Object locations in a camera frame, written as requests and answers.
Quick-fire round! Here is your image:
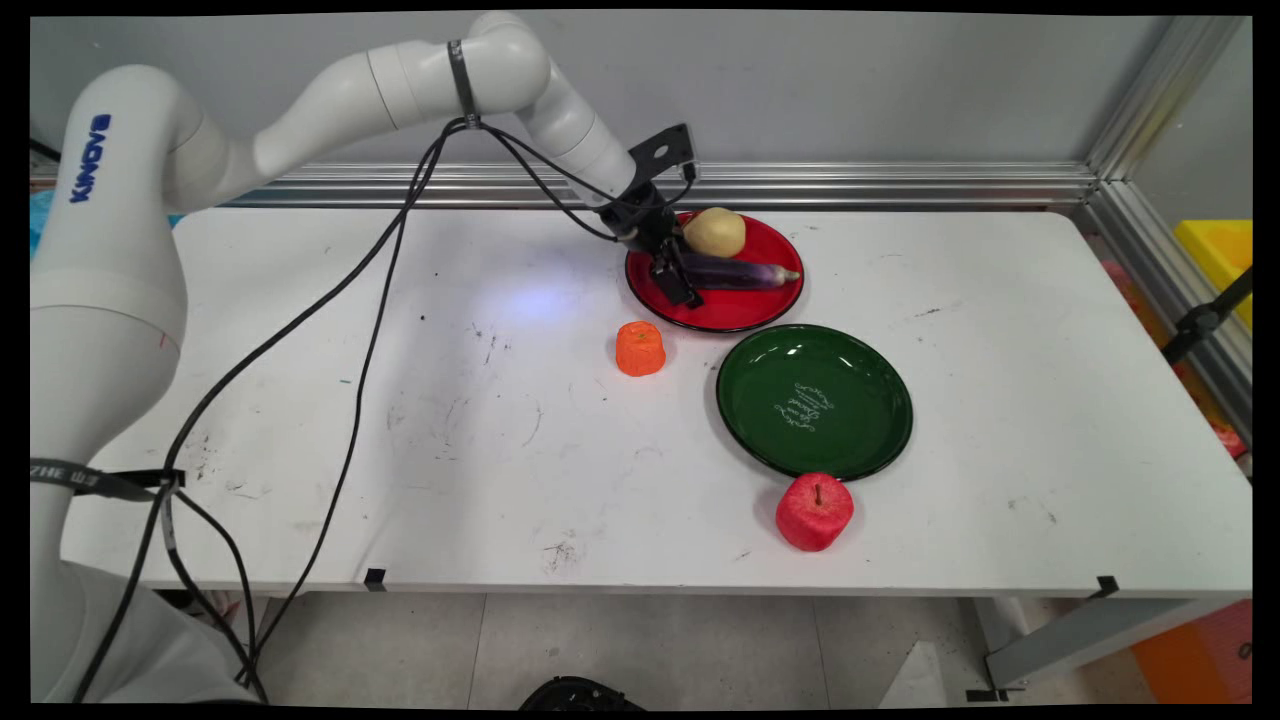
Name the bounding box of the orange box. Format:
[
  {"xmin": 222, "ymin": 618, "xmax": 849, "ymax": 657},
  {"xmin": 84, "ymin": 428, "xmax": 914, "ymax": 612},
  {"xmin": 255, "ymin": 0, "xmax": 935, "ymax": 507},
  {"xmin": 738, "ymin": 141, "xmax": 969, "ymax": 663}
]
[{"xmin": 1130, "ymin": 600, "xmax": 1253, "ymax": 704}]

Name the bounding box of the long aluminium frame rail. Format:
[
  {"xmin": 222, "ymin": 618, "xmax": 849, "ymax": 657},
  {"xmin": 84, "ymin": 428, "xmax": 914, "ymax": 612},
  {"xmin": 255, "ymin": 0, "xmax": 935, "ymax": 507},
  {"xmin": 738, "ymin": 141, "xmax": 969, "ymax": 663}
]
[{"xmin": 30, "ymin": 163, "xmax": 1098, "ymax": 211}]

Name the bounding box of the black stand clamp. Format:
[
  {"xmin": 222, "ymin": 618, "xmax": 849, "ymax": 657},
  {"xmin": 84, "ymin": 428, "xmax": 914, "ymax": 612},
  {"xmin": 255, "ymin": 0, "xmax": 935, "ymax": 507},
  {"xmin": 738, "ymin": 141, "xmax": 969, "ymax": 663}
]
[{"xmin": 1160, "ymin": 268, "xmax": 1253, "ymax": 366}]

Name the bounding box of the black printed strap on arm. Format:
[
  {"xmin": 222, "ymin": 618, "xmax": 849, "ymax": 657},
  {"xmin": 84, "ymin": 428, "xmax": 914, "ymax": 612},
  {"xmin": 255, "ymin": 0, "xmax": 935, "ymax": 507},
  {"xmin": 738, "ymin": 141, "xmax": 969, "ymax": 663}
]
[{"xmin": 30, "ymin": 458, "xmax": 187, "ymax": 503}]

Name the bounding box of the grey table leg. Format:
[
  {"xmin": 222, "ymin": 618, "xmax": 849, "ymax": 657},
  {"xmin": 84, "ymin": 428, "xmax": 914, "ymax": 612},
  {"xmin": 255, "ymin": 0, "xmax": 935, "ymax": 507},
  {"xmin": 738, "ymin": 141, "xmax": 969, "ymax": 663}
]
[{"xmin": 975, "ymin": 597, "xmax": 1216, "ymax": 701}]

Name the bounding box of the black round floor object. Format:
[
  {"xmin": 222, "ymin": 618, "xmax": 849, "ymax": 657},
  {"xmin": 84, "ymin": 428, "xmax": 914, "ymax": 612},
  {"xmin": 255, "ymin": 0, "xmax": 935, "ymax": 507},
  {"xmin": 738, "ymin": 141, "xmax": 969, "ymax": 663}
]
[{"xmin": 518, "ymin": 676, "xmax": 646, "ymax": 711}]

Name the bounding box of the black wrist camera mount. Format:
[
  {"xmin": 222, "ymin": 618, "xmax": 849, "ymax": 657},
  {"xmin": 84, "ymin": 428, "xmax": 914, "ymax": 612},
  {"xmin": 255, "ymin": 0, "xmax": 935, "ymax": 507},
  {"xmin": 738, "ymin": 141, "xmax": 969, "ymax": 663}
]
[{"xmin": 628, "ymin": 123, "xmax": 699, "ymax": 187}]

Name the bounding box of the yellow plastic bin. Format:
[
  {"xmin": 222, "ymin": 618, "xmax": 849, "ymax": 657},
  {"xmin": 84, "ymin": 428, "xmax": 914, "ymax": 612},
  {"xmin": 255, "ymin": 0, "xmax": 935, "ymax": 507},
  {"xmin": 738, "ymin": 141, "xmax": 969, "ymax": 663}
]
[{"xmin": 1172, "ymin": 220, "xmax": 1253, "ymax": 331}]

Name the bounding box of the red toy apple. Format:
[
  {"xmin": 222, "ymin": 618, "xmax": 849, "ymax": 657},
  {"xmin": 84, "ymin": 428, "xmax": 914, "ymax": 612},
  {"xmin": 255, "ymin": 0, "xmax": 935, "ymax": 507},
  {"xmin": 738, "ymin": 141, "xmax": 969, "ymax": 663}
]
[{"xmin": 776, "ymin": 473, "xmax": 855, "ymax": 553}]

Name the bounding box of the aluminium corner post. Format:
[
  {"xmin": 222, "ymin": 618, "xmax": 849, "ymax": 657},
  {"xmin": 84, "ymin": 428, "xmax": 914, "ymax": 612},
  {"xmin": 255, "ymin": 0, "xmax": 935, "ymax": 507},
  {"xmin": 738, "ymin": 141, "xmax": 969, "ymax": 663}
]
[{"xmin": 1085, "ymin": 15, "xmax": 1246, "ymax": 183}]

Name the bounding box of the black cable with metal plug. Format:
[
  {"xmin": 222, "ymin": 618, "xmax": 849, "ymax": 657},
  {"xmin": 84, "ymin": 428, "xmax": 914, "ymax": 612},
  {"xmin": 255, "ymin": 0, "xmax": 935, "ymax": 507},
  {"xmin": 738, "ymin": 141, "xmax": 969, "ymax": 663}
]
[{"xmin": 70, "ymin": 118, "xmax": 641, "ymax": 701}]

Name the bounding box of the orange toy fruit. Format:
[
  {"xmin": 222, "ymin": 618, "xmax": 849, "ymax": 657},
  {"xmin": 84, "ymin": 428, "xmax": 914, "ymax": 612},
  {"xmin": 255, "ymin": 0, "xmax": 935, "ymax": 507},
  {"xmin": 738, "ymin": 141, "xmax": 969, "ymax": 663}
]
[{"xmin": 615, "ymin": 321, "xmax": 668, "ymax": 378}]

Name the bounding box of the yellow toy potato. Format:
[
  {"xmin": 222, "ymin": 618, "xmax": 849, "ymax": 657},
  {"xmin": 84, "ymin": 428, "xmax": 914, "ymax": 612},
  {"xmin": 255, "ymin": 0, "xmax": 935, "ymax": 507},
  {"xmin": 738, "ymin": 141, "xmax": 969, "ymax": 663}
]
[{"xmin": 682, "ymin": 207, "xmax": 748, "ymax": 259}]

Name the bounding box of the grey strap on arm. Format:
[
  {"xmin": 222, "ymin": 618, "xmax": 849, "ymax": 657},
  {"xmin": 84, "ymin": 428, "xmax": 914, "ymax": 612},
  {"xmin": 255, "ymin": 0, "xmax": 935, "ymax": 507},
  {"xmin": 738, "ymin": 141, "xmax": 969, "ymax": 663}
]
[{"xmin": 447, "ymin": 39, "xmax": 483, "ymax": 129}]

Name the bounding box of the aluminium side rail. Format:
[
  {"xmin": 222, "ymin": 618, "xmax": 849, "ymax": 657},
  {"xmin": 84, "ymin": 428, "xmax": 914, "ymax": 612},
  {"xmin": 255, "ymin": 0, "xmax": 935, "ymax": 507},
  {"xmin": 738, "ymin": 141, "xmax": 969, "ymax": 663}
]
[{"xmin": 1075, "ymin": 180, "xmax": 1253, "ymax": 446}]

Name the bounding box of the dark green plate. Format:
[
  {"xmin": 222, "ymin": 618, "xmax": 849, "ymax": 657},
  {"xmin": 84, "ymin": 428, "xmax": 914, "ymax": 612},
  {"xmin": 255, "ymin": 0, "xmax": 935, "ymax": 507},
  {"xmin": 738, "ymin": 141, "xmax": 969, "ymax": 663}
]
[{"xmin": 715, "ymin": 323, "xmax": 914, "ymax": 483}]

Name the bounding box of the purple toy eggplant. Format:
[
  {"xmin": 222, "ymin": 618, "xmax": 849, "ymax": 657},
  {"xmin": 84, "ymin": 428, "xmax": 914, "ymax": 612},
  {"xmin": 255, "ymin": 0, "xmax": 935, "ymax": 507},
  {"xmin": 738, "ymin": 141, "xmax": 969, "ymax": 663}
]
[{"xmin": 682, "ymin": 253, "xmax": 802, "ymax": 292}]

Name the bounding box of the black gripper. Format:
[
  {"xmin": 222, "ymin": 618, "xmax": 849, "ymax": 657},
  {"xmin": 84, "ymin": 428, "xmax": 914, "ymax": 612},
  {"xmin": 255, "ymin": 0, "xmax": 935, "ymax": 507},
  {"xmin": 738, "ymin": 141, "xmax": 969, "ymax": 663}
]
[{"xmin": 602, "ymin": 180, "xmax": 704, "ymax": 309}]

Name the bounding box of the thin black camera cable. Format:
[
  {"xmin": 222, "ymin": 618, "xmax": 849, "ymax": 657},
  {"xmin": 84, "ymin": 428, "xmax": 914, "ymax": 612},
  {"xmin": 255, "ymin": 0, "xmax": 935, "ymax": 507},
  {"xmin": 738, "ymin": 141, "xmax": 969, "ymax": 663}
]
[{"xmin": 165, "ymin": 118, "xmax": 697, "ymax": 691}]

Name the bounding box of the red plate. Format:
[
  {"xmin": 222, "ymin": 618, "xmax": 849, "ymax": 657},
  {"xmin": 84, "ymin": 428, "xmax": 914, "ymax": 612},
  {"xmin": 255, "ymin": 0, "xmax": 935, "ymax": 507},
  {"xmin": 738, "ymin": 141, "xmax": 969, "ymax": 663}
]
[{"xmin": 625, "ymin": 211, "xmax": 806, "ymax": 334}]

